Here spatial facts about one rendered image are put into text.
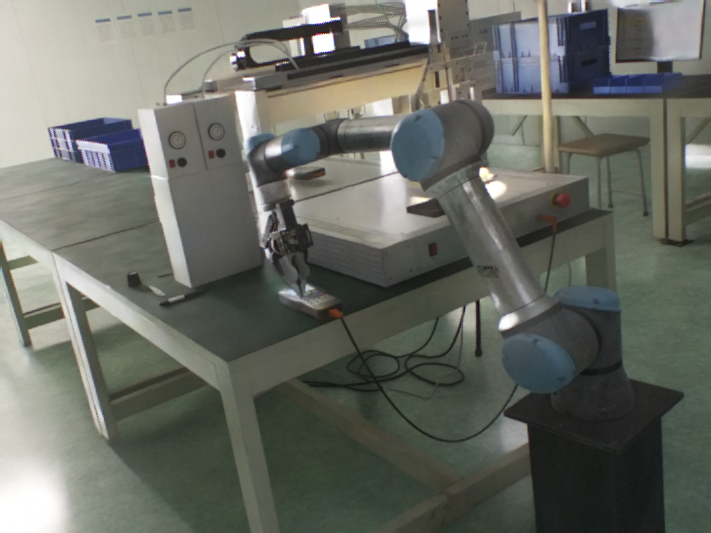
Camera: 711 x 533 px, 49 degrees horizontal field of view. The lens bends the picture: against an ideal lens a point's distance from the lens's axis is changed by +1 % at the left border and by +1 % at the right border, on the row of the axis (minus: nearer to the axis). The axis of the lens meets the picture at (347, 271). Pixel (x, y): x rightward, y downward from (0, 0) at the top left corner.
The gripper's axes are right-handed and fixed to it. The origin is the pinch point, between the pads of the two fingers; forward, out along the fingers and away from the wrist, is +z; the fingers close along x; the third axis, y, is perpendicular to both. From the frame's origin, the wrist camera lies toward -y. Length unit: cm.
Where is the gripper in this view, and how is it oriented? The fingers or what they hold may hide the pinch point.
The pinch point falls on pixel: (299, 291)
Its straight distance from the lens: 177.6
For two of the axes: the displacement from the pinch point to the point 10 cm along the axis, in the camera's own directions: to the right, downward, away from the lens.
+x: 8.5, -2.8, 4.4
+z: 2.7, 9.6, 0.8
